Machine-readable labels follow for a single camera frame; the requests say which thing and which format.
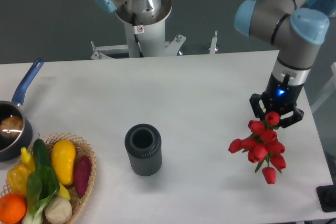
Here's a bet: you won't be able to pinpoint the orange fruit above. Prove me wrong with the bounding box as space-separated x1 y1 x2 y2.
1 193 27 224

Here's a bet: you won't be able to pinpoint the blue handled saucepan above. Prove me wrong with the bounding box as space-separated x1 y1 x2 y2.
1 58 44 162

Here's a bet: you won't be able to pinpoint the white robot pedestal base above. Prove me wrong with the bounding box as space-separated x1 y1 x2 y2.
94 0 186 58

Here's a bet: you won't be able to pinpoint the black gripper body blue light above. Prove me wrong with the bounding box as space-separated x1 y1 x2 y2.
262 74 303 115

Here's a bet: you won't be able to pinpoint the dark grey ribbed vase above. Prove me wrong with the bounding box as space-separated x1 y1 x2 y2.
124 124 162 176

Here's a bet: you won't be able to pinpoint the browned patty in pan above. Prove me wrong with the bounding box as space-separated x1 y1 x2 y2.
1 116 23 138

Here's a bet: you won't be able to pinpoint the red tulip bouquet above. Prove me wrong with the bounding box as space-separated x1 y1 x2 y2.
228 111 287 185

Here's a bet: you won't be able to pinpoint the purple sweet potato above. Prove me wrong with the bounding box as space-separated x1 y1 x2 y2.
73 155 91 196

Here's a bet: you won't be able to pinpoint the yellow squash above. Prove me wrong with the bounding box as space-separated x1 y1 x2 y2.
51 140 76 186

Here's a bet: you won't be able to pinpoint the yellow bell pepper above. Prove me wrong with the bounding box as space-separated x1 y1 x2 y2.
7 165 31 196

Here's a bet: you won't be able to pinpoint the woven wicker basket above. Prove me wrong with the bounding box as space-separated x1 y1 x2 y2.
1 133 96 223

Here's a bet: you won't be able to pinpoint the green cucumber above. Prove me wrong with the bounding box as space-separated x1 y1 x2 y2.
33 138 53 169

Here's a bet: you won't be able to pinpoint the small yellow pepper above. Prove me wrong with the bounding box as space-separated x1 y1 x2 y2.
20 147 35 172

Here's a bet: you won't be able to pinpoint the yellow banana tip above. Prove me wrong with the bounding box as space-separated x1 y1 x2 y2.
57 183 71 201

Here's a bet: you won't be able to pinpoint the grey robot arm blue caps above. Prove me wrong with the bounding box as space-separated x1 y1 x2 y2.
234 0 330 128

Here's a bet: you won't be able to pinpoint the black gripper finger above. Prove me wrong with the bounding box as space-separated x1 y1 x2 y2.
249 93 267 121
277 108 304 128

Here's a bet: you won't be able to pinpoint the black device at edge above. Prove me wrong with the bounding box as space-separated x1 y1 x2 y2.
316 185 335 212

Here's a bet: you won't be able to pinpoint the green bok choy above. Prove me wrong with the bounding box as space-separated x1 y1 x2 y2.
23 165 59 223

